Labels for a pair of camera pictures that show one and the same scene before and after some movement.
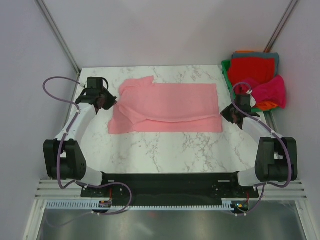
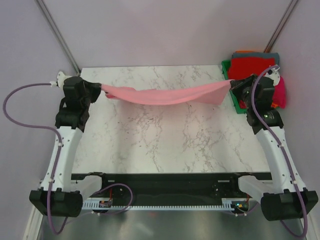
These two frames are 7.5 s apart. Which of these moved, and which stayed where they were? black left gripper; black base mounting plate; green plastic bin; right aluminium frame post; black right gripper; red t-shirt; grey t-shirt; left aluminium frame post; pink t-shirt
Moved: black left gripper; pink t-shirt; black right gripper
Stayed: right aluminium frame post; red t-shirt; green plastic bin; black base mounting plate; left aluminium frame post; grey t-shirt
